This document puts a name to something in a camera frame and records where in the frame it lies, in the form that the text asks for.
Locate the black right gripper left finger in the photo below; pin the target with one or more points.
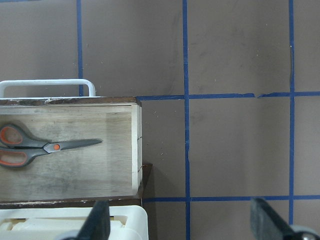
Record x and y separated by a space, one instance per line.
97 226

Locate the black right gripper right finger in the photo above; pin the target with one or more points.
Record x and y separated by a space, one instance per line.
266 223

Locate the light wooden drawer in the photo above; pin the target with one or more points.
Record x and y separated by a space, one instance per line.
108 169

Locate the grey orange scissors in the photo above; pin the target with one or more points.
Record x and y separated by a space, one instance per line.
21 149

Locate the white plastic tray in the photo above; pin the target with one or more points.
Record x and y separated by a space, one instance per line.
129 222

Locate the dark wooden cabinet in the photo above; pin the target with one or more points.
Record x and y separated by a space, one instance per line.
85 202

